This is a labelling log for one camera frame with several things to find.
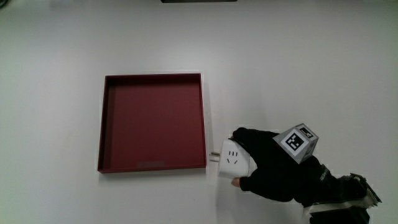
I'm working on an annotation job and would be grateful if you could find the white cube socket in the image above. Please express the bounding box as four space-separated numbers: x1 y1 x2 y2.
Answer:
210 138 251 179

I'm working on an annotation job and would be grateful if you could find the person's right hand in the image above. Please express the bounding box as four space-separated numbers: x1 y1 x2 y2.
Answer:
229 123 331 207

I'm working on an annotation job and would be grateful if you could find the person's right forearm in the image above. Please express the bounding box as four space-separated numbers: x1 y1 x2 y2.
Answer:
302 164 382 224

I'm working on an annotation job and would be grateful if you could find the dark red square tray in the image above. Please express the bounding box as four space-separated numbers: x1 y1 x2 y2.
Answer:
97 73 208 174

